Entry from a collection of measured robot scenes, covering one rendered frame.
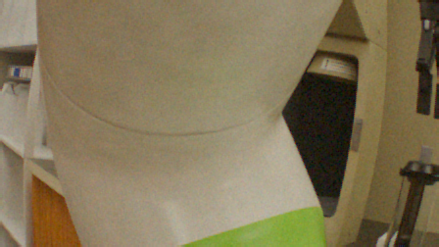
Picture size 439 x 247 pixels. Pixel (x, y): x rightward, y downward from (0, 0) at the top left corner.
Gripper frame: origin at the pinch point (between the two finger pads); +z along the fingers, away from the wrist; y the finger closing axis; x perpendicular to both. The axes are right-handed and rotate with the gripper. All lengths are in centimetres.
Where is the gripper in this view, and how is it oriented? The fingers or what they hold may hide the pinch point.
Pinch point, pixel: (432, 111)
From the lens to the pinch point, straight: 84.9
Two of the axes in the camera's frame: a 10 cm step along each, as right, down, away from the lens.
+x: 7.2, 1.5, -6.8
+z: -1.5, 9.9, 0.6
